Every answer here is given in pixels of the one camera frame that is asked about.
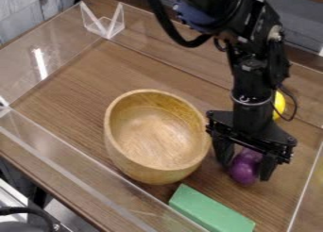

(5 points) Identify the purple toy eggplant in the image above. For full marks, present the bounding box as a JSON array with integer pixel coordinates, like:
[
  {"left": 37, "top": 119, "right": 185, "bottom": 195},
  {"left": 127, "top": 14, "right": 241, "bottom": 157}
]
[{"left": 229, "top": 148, "right": 262, "bottom": 185}]

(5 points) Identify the yellow toy lemon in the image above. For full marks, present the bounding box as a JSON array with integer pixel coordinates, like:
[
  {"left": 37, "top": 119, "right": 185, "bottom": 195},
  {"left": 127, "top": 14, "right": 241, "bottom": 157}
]
[{"left": 272, "top": 91, "right": 285, "bottom": 120}]

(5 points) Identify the clear acrylic corner bracket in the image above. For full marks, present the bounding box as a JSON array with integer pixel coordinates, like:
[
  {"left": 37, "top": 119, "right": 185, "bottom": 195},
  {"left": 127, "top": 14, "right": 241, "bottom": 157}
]
[{"left": 79, "top": 2, "right": 124, "bottom": 40}]

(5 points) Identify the clear acrylic wall panel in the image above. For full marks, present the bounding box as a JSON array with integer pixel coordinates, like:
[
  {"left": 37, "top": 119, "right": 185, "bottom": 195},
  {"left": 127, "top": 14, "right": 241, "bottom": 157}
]
[{"left": 0, "top": 107, "right": 206, "bottom": 232}]

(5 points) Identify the green foam block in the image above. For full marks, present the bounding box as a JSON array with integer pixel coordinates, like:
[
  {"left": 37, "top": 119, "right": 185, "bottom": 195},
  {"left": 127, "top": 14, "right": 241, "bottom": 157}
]
[{"left": 169, "top": 184, "right": 256, "bottom": 232}]

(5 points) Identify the black cable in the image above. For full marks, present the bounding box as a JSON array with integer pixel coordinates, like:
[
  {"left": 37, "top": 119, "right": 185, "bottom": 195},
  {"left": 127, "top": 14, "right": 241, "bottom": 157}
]
[{"left": 0, "top": 207, "right": 55, "bottom": 232}]

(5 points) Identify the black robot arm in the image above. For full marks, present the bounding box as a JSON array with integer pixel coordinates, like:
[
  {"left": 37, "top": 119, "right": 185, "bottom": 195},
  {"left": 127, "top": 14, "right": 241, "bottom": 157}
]
[{"left": 147, "top": 0, "right": 297, "bottom": 181}]

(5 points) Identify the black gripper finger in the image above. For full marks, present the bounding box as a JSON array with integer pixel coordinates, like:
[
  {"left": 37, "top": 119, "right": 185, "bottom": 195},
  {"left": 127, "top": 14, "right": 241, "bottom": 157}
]
[
  {"left": 260, "top": 154, "right": 277, "bottom": 181},
  {"left": 212, "top": 137, "right": 234, "bottom": 166}
]

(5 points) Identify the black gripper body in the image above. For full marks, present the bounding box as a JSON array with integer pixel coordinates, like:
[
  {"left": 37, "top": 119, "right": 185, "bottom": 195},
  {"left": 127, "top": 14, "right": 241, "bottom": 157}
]
[{"left": 205, "top": 94, "right": 296, "bottom": 164}]

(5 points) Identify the brown wooden bowl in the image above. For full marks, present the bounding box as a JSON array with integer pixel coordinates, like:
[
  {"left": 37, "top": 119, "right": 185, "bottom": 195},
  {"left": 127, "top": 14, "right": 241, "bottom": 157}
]
[{"left": 103, "top": 89, "right": 210, "bottom": 185}]

